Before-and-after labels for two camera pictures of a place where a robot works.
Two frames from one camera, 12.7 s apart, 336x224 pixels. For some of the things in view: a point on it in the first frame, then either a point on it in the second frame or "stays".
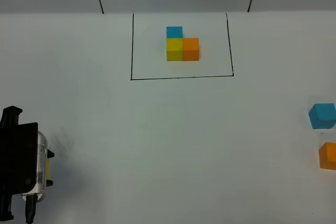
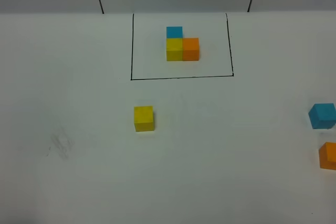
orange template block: (190, 49) stays
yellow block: (48, 169) -> (144, 118)
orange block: (327, 156) stays
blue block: (323, 116) stays
